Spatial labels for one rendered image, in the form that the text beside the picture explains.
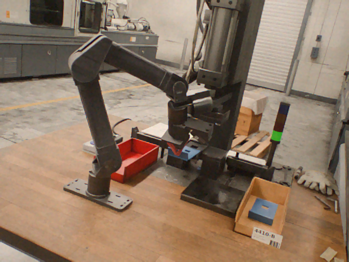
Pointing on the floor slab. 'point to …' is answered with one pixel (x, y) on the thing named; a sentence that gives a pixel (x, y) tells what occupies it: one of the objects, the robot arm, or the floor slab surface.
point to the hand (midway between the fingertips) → (177, 152)
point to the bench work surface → (139, 213)
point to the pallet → (260, 151)
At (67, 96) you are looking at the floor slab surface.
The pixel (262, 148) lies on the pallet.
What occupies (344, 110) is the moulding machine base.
